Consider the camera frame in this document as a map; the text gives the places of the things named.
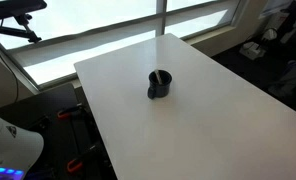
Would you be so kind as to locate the white box device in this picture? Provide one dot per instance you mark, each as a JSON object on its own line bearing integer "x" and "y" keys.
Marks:
{"x": 251, "y": 50}

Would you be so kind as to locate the black stereo camera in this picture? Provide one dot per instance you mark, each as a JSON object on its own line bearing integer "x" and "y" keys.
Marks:
{"x": 14, "y": 8}

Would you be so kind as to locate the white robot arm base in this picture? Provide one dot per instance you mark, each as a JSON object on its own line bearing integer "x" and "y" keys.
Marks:
{"x": 8, "y": 146}

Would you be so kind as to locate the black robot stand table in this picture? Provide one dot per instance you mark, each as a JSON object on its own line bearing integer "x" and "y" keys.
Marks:
{"x": 38, "y": 103}

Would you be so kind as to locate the white window frame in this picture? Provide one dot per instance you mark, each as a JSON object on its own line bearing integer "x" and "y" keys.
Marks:
{"x": 160, "y": 16}

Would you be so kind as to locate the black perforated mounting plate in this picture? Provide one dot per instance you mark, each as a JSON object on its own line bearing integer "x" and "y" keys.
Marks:
{"x": 59, "y": 140}

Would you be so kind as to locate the dark green enamel mug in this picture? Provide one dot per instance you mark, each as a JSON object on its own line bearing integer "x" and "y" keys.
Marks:
{"x": 163, "y": 90}

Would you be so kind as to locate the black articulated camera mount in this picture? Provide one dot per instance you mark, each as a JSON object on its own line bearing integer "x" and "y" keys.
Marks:
{"x": 8, "y": 30}

